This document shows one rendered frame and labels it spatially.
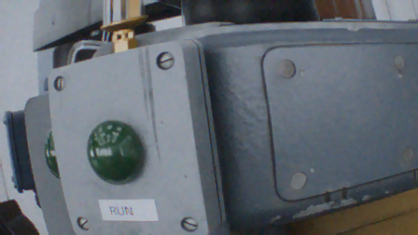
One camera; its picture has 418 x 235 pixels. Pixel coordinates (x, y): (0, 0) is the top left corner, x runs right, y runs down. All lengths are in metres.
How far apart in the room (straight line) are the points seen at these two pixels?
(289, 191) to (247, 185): 0.02
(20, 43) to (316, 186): 5.66
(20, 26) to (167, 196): 5.70
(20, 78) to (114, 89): 5.66
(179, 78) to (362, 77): 0.10
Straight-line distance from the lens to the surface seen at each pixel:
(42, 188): 1.00
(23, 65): 6.16
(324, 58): 0.54
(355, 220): 0.79
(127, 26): 0.58
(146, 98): 0.50
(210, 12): 0.66
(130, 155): 0.49
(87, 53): 1.01
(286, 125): 0.54
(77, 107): 0.51
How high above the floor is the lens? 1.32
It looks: 3 degrees down
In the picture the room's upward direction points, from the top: 8 degrees counter-clockwise
